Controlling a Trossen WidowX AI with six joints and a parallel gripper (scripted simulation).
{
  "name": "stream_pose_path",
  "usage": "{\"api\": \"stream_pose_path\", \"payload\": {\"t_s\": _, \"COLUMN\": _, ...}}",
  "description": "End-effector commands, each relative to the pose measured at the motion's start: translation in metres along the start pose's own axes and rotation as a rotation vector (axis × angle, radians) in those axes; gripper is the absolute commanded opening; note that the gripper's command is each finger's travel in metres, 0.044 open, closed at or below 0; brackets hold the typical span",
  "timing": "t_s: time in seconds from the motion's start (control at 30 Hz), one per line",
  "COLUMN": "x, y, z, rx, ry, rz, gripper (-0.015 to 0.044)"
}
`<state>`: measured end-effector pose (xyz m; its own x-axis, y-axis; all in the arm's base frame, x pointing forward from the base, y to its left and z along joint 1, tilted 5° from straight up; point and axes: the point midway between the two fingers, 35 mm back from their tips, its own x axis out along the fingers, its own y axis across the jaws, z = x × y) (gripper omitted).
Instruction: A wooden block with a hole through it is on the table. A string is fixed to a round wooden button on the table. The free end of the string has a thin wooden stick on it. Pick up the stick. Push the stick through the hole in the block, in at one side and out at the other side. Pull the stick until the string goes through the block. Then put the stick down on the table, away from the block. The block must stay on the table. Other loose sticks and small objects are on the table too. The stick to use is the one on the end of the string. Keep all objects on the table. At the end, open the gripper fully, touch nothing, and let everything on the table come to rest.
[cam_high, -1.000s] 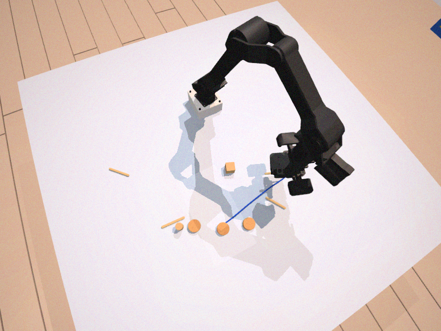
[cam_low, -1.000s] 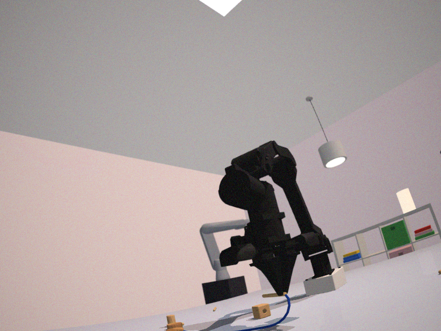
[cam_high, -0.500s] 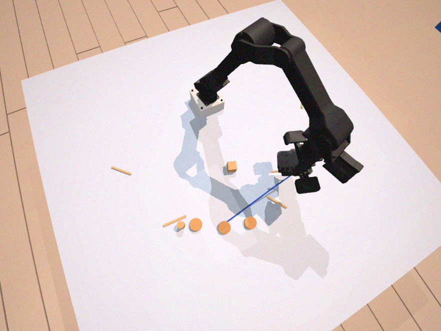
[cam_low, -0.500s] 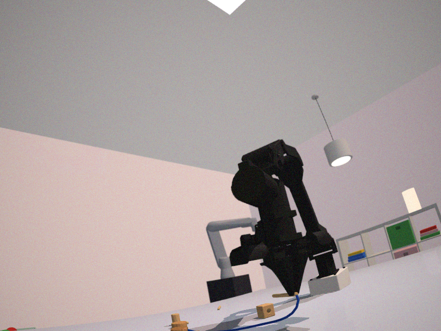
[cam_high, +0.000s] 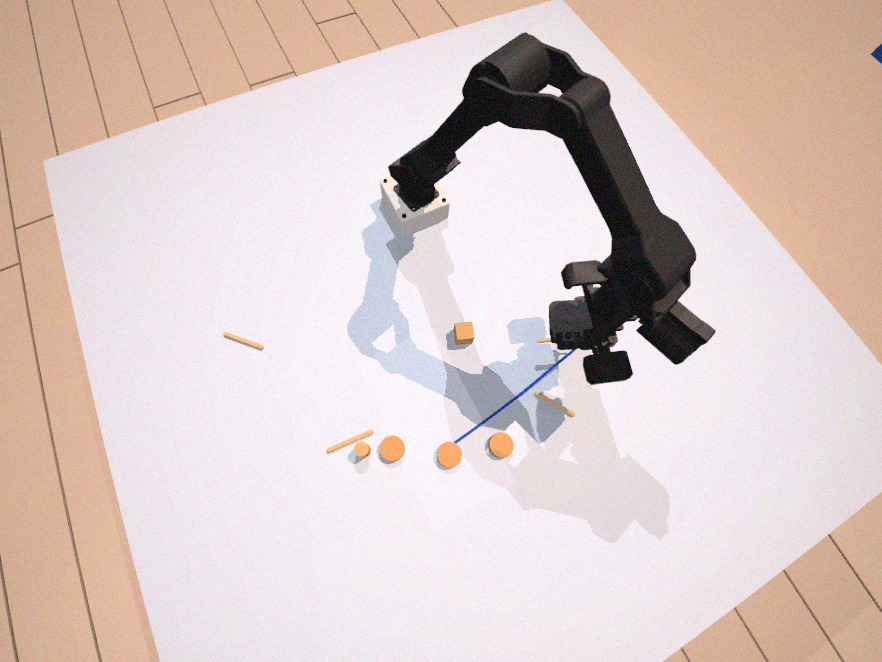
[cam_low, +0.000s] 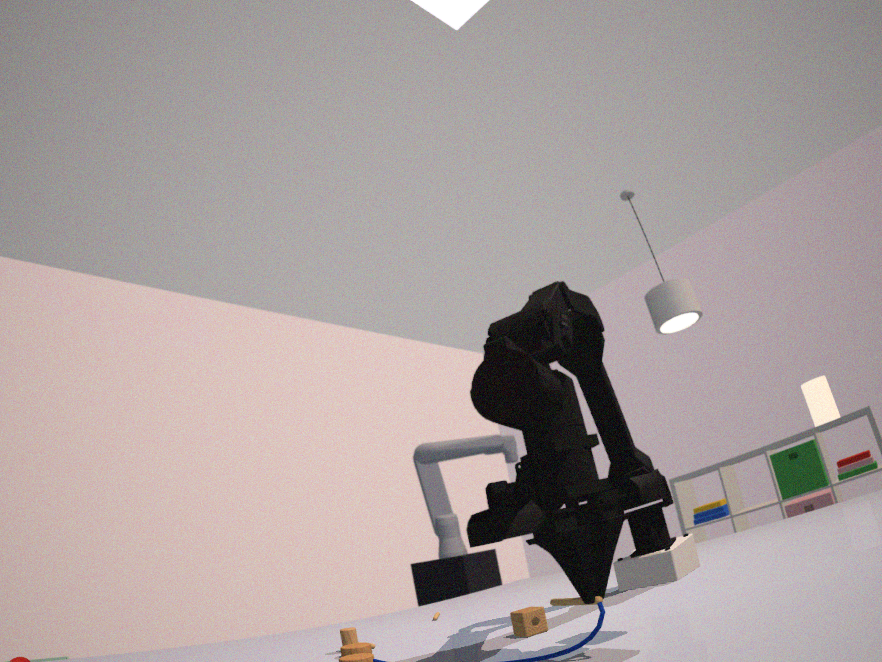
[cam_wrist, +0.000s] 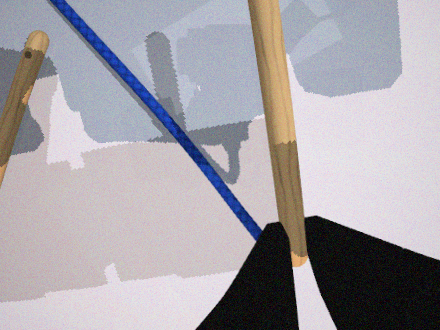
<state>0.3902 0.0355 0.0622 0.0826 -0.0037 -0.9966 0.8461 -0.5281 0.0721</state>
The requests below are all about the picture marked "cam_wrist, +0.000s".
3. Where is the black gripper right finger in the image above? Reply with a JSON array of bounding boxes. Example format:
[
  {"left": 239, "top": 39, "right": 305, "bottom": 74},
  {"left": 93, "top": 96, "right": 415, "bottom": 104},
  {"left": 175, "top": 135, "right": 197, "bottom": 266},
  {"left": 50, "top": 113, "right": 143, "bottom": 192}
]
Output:
[{"left": 304, "top": 216, "right": 440, "bottom": 330}]

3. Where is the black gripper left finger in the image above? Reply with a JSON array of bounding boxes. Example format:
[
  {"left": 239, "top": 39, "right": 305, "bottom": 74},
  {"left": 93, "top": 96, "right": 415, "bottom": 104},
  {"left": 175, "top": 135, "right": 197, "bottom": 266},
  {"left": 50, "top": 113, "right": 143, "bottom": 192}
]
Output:
[{"left": 195, "top": 222, "right": 299, "bottom": 330}]

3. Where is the wooden stick with small hole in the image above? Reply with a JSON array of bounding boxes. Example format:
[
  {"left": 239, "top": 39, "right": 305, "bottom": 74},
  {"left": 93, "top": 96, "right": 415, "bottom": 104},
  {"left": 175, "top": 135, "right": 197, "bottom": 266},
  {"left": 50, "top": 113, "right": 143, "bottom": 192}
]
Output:
[{"left": 0, "top": 30, "right": 49, "bottom": 188}]

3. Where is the wooden stick with blue cord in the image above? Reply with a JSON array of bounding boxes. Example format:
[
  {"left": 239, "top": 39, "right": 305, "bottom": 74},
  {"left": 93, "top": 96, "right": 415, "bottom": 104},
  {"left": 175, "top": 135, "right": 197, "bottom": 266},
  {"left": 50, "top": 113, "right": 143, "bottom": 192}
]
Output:
[{"left": 51, "top": 0, "right": 308, "bottom": 266}]

